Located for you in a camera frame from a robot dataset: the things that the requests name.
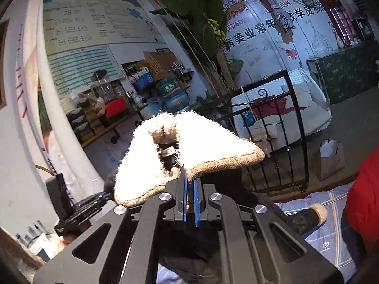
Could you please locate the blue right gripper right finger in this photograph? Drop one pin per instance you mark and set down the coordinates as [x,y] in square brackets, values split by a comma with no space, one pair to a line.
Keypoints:
[196,203]

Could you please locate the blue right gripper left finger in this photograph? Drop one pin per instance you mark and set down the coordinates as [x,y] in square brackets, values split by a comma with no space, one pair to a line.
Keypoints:
[184,195]

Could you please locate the black quilted shearling jacket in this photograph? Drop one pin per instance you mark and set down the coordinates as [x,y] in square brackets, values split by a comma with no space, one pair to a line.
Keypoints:
[165,145]

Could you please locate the blue water jug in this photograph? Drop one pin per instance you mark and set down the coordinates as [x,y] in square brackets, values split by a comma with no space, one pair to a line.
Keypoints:
[172,94]

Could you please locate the black iron bed footboard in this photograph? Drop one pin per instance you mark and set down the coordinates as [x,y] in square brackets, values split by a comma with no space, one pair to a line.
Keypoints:
[284,170]

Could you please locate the white hanging swing sofa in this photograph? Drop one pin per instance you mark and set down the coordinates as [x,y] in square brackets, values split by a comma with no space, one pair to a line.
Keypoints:
[275,124]

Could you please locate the brown paper shopping bag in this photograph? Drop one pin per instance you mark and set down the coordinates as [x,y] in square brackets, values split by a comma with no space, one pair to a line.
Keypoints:
[328,159]

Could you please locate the blue plaid bed sheet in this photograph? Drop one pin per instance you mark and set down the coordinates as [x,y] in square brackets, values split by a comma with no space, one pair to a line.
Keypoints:
[335,240]

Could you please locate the large green leafy plant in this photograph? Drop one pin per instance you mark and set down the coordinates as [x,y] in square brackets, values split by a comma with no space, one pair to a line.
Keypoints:
[202,25]

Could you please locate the red puffy garment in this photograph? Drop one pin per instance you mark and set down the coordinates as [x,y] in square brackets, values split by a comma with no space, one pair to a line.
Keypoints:
[362,201]

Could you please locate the green patterned cabinet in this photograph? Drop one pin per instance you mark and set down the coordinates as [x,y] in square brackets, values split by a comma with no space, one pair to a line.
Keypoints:
[345,73]

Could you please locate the red phone booth cabinet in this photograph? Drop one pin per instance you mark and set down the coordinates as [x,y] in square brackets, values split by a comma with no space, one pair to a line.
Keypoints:
[340,20]

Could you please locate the white info wall board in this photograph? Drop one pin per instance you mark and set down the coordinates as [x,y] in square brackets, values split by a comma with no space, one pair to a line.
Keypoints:
[74,24]

